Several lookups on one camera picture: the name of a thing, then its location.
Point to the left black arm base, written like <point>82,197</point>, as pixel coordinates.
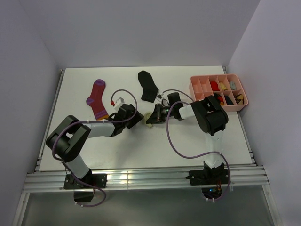
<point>84,188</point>

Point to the black orange rolled sock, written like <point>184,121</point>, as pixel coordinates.
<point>219,99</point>

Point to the argyle rolled sock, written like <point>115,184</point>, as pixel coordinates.
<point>239,98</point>

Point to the yellow rolled sock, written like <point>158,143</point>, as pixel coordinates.
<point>223,87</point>

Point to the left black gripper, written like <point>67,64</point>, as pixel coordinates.
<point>136,119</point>

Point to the pale yellow sock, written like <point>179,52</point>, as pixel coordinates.
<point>146,117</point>

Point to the maroon purple orange sock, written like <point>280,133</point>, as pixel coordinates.
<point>95,100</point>

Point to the grey rolled sock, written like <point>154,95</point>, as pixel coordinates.
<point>232,85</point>

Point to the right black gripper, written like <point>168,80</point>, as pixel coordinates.
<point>156,117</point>

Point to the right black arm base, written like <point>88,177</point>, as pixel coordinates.
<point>213,177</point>

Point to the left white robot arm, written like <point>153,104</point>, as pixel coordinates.
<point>67,140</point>

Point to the pink divided organizer box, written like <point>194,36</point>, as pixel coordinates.
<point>200,88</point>

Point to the red rolled sock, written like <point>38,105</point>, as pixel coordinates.
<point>214,86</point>

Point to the aluminium frame rail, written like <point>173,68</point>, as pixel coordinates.
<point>139,179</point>

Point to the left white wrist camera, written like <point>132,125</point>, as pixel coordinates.
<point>117,104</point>

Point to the navy rolled sock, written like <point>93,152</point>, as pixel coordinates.
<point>229,100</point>

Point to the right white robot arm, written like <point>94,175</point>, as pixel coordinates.
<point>211,118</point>

